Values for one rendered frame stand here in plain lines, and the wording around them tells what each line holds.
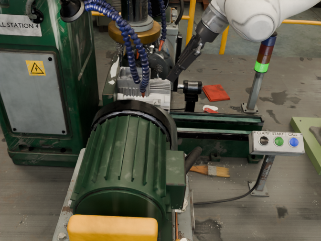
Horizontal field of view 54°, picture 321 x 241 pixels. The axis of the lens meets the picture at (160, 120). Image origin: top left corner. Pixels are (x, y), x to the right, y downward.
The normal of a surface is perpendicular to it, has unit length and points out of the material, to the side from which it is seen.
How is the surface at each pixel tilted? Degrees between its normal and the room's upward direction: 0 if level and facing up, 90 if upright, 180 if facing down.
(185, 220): 0
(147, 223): 0
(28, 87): 90
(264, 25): 96
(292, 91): 0
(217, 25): 89
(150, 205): 90
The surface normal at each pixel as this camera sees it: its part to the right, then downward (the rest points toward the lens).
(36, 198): 0.05, -0.79
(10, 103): -0.02, 0.62
